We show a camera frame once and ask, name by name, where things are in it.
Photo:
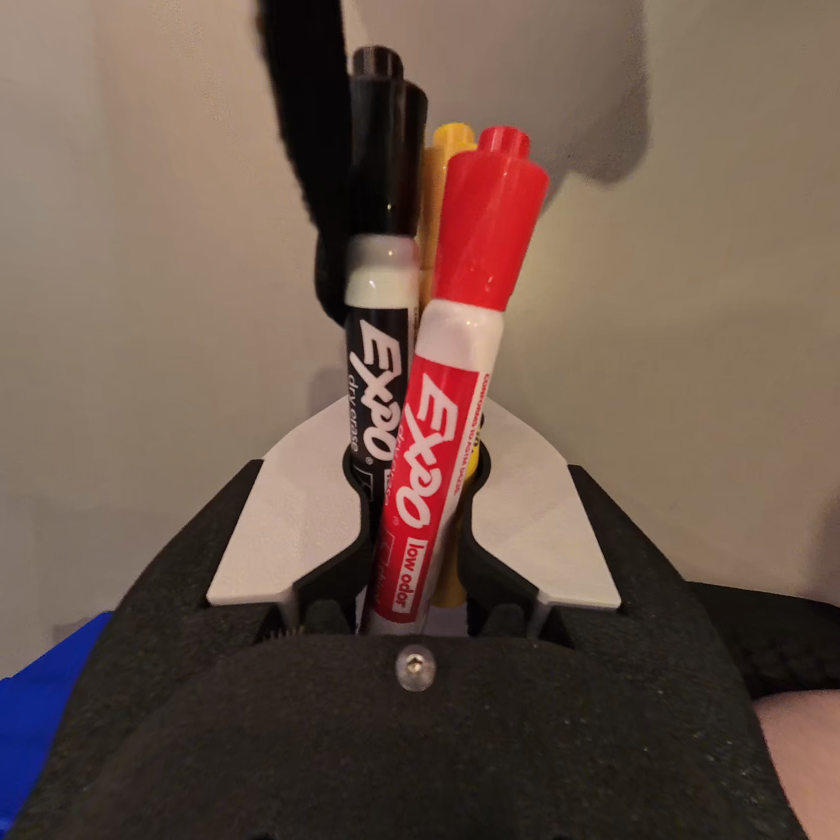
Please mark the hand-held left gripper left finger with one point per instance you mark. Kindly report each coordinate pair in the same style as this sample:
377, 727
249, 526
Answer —
289, 525

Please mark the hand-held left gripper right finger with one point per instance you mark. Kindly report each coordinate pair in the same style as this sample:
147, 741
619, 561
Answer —
544, 525

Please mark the red dry-erase marker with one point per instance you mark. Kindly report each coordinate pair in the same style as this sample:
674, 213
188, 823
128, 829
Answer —
485, 229

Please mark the black dry-erase marker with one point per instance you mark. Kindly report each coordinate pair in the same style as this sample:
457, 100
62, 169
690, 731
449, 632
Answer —
380, 197

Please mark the yellow highlighter marker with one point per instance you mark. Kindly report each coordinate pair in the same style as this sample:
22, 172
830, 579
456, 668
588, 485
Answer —
432, 197

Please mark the person's left forearm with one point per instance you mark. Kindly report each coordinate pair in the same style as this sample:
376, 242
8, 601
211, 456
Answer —
807, 774

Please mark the blue plastic bin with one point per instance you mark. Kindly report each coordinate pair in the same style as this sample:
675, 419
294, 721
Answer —
33, 722

